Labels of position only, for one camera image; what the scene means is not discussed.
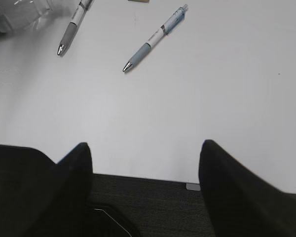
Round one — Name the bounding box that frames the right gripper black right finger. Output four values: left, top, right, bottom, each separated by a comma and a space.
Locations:
199, 140, 296, 237

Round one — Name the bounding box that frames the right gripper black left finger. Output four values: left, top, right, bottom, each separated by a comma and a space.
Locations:
0, 143, 93, 237

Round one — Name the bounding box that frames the clear water bottle green label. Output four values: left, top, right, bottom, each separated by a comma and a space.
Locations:
0, 0, 58, 35

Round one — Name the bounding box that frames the blue grip white pen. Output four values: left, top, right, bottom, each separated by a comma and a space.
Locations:
122, 4, 188, 73

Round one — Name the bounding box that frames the grey grip white pen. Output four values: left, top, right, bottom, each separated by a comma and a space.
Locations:
57, 0, 93, 56

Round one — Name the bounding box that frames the yellow eraser near basket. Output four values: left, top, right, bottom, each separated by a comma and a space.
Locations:
128, 0, 149, 3

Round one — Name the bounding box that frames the table leg bracket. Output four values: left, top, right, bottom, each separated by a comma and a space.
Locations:
186, 183, 201, 192

